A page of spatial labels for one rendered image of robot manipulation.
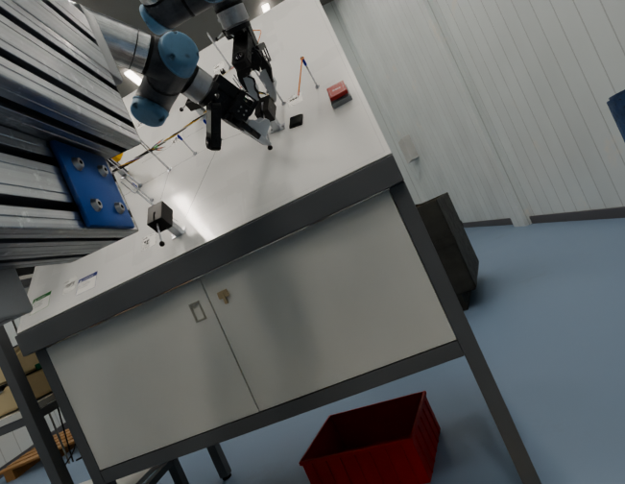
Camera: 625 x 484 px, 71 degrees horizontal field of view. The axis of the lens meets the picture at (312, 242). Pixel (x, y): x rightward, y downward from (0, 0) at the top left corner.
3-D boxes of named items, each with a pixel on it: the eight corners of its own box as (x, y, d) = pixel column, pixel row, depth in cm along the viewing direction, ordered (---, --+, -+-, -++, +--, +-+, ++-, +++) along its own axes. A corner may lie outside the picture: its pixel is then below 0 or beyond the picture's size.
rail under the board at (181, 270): (404, 180, 100) (392, 154, 100) (23, 357, 127) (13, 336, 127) (404, 181, 105) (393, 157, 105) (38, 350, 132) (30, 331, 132)
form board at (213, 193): (21, 336, 129) (15, 334, 128) (76, 131, 193) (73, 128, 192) (394, 157, 102) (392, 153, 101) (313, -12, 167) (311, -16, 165)
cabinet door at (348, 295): (457, 340, 104) (388, 189, 104) (258, 413, 116) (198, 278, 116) (455, 337, 106) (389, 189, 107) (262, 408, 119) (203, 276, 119)
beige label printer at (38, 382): (23, 408, 132) (-3, 349, 133) (-31, 432, 136) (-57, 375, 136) (89, 373, 162) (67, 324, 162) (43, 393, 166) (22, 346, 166)
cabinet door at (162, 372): (258, 412, 117) (198, 278, 117) (99, 471, 129) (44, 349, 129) (261, 408, 119) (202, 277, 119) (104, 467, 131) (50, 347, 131)
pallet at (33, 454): (-6, 489, 358) (-12, 478, 358) (50, 447, 431) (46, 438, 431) (109, 438, 355) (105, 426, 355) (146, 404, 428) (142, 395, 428)
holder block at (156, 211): (171, 262, 114) (145, 242, 107) (172, 228, 122) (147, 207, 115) (186, 255, 113) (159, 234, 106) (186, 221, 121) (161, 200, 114)
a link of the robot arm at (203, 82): (185, 94, 99) (177, 93, 106) (203, 106, 102) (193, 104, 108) (203, 65, 99) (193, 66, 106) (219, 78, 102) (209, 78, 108)
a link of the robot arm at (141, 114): (135, 89, 85) (155, 49, 90) (123, 117, 94) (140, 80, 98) (174, 110, 89) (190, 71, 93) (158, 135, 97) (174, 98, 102)
